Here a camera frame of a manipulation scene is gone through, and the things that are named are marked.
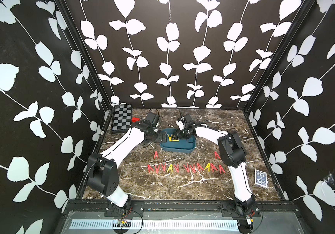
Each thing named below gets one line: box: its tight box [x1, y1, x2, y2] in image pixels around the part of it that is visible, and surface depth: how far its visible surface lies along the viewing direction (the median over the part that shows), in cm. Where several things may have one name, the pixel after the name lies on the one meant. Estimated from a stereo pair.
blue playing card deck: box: [253, 169, 268, 188], surface depth 85 cm
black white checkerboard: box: [111, 104, 132, 133], surface depth 116 cm
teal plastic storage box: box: [159, 127, 197, 154], surface depth 95 cm
